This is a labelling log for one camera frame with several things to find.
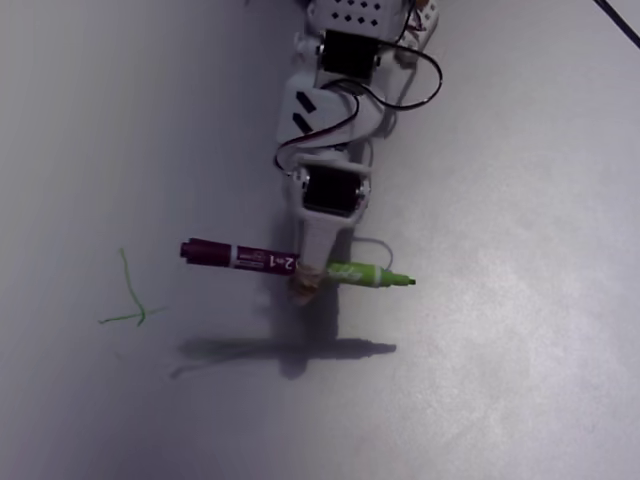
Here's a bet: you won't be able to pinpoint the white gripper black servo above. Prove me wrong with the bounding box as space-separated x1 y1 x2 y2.
282 153 374 282

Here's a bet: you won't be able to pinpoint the purple green double-ended marker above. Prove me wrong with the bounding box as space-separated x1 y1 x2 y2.
179 237 418 291

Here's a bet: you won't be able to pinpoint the tan rubber band bundle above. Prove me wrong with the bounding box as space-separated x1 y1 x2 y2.
287 261 332 308

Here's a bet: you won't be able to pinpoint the green ink crossed lines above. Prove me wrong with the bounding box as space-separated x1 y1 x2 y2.
97 247 170 328

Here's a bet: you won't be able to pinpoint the red black gripper servo cable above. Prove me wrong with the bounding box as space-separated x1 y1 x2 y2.
272 92 363 177

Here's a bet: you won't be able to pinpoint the black arm servo cable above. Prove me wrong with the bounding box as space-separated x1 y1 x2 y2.
322 44 444 109

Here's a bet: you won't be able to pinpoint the black table edge cable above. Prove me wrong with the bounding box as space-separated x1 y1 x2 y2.
592 0 640 52

